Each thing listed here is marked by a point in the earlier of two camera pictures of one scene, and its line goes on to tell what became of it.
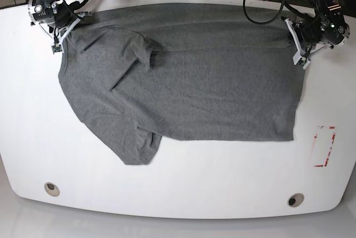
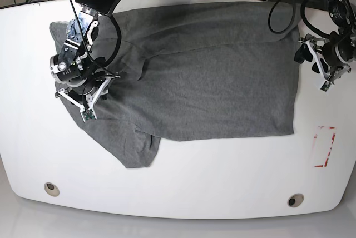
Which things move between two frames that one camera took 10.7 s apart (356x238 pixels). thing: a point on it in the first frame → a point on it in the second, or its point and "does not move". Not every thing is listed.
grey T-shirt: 137,76 does not move
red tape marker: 329,150 does not move
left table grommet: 52,189 does not move
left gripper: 63,28 → 90,106
